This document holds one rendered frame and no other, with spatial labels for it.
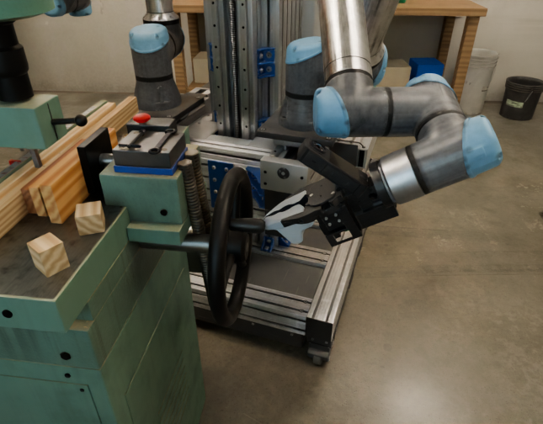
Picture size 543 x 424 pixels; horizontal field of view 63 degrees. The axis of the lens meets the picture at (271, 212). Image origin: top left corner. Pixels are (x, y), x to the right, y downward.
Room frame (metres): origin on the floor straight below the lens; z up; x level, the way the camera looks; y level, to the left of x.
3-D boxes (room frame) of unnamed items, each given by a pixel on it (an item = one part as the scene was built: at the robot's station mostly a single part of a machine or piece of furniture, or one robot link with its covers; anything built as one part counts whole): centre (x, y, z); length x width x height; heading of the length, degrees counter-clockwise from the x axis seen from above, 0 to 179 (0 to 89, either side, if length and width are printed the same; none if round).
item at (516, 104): (3.48, -2.01, 0.14); 0.30 x 0.29 x 0.28; 176
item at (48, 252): (0.48, 0.31, 0.92); 0.04 x 0.03 x 0.04; 50
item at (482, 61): (3.62, -1.65, 0.24); 0.31 x 0.29 x 0.47; 86
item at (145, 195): (0.70, 0.21, 0.92); 0.15 x 0.13 x 0.09; 173
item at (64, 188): (0.70, 0.33, 0.94); 0.23 x 0.02 x 0.07; 173
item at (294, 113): (1.24, -0.10, 0.87); 0.15 x 0.15 x 0.10
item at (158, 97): (1.40, 0.37, 0.87); 0.15 x 0.15 x 0.10
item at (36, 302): (0.72, 0.29, 0.87); 0.61 x 0.30 x 0.06; 173
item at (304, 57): (1.24, -0.11, 0.98); 0.13 x 0.12 x 0.14; 92
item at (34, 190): (0.72, 0.36, 0.93); 0.22 x 0.02 x 0.06; 173
